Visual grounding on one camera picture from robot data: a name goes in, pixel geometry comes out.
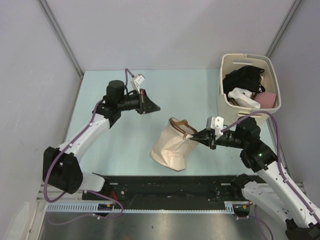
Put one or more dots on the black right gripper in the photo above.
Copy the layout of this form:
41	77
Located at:
206	137

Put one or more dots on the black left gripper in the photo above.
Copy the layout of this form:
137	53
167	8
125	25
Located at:
146	106

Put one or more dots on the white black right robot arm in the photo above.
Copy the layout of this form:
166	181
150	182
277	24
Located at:
287	205

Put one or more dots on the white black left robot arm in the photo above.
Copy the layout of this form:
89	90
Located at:
61	165

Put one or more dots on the cream plastic laundry basket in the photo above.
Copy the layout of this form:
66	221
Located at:
227	108

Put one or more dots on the pink bra cup in basket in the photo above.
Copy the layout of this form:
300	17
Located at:
266	99

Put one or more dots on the white garment in basket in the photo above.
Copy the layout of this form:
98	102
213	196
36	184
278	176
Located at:
243	98

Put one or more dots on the black garment in basket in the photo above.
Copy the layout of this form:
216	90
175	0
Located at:
247	77

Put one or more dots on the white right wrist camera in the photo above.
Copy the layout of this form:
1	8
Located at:
215	124

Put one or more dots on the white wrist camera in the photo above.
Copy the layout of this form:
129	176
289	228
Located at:
215	124
136	81

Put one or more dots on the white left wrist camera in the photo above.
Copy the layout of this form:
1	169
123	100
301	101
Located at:
136	81

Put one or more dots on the grey slotted cable duct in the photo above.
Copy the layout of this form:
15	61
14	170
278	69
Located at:
226	207

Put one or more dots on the aluminium frame post left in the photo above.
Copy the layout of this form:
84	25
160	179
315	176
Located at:
57	30

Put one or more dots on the aluminium frame post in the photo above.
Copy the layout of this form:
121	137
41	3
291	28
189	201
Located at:
293	10
57	30

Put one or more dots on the aluminium frame post right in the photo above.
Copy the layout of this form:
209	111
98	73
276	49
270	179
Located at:
293	10

